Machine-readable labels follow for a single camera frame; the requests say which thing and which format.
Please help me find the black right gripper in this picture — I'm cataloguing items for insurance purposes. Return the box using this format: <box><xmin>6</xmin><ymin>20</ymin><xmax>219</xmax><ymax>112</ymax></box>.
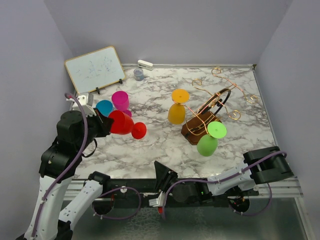
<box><xmin>154</xmin><ymin>160</ymin><xmax>183</xmax><ymax>195</ymax></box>

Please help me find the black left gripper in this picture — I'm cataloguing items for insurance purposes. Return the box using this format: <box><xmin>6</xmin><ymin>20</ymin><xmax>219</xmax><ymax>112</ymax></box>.
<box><xmin>77</xmin><ymin>106</ymin><xmax>115</xmax><ymax>151</ymax></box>

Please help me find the red plastic wine glass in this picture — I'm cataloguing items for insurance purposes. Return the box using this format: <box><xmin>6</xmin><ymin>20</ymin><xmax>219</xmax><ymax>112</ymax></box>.
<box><xmin>108</xmin><ymin>110</ymin><xmax>147</xmax><ymax>140</ymax></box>

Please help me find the blue plastic wine glass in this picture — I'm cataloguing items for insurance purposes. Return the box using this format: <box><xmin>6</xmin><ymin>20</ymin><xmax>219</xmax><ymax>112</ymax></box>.
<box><xmin>95</xmin><ymin>100</ymin><xmax>114</xmax><ymax>117</ymax></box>

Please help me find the magenta plastic wine glass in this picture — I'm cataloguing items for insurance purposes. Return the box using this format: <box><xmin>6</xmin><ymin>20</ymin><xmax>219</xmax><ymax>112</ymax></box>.
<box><xmin>111</xmin><ymin>91</ymin><xmax>132</xmax><ymax>117</ymax></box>

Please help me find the yellow plastic wine glass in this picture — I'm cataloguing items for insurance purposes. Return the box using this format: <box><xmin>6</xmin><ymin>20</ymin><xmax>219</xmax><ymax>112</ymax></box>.
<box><xmin>167</xmin><ymin>89</ymin><xmax>190</xmax><ymax>125</ymax></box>

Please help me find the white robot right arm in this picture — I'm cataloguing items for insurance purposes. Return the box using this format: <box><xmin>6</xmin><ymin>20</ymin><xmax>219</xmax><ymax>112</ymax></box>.
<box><xmin>149</xmin><ymin>146</ymin><xmax>294</xmax><ymax>208</ymax></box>

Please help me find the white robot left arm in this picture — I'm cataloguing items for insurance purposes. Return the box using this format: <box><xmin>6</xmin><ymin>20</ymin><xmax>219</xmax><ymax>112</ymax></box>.
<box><xmin>19</xmin><ymin>109</ymin><xmax>114</xmax><ymax>240</ymax></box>

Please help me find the green plastic wine glass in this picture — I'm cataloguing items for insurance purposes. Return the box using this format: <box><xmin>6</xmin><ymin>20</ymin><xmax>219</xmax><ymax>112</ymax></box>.
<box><xmin>196</xmin><ymin>121</ymin><xmax>227</xmax><ymax>157</ymax></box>

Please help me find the gold framed whiteboard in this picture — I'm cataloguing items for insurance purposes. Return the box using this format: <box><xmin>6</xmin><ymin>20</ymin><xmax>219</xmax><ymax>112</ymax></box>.
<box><xmin>64</xmin><ymin>46</ymin><xmax>126</xmax><ymax>94</ymax></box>

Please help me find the small blue glass jar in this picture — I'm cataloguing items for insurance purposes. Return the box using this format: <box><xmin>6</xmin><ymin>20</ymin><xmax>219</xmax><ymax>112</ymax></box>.
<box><xmin>133</xmin><ymin>68</ymin><xmax>145</xmax><ymax>81</ymax></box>

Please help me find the white eraser block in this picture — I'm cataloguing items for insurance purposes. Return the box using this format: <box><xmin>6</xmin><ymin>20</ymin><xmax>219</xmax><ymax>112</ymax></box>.
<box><xmin>137</xmin><ymin>59</ymin><xmax>154</xmax><ymax>71</ymax></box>

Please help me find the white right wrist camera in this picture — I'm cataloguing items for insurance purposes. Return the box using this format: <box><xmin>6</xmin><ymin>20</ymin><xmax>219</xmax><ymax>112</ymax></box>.
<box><xmin>148</xmin><ymin>192</ymin><xmax>165</xmax><ymax>214</ymax></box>

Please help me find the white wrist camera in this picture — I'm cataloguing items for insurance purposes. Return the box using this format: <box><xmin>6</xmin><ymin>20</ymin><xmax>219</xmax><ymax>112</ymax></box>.
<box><xmin>67</xmin><ymin>92</ymin><xmax>96</xmax><ymax>117</ymax></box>
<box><xmin>148</xmin><ymin>192</ymin><xmax>165</xmax><ymax>214</ymax></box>

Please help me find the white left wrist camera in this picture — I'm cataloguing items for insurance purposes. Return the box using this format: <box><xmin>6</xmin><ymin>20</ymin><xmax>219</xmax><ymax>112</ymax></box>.
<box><xmin>67</xmin><ymin>92</ymin><xmax>96</xmax><ymax>117</ymax></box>

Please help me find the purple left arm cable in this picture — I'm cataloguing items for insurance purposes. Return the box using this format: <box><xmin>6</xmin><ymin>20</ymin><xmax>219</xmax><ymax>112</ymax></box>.
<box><xmin>31</xmin><ymin>92</ymin><xmax>142</xmax><ymax>240</ymax></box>

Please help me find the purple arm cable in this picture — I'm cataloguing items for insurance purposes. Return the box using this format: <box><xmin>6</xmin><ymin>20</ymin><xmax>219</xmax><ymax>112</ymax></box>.
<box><xmin>161</xmin><ymin>151</ymin><xmax>288</xmax><ymax>221</ymax></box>
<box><xmin>31</xmin><ymin>92</ymin><xmax>142</xmax><ymax>240</ymax></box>

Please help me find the copper wire glass rack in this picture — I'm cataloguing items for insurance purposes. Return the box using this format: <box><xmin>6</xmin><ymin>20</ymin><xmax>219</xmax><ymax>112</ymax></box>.
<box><xmin>181</xmin><ymin>67</ymin><xmax>258</xmax><ymax>146</ymax></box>

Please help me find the black metal base frame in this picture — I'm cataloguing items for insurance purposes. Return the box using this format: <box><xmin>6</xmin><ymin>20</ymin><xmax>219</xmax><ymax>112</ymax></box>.
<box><xmin>74</xmin><ymin>161</ymin><xmax>293</xmax><ymax>208</ymax></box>

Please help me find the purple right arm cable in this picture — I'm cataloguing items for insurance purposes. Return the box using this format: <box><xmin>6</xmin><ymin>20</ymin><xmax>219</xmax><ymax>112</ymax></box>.
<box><xmin>161</xmin><ymin>151</ymin><xmax>288</xmax><ymax>221</ymax></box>

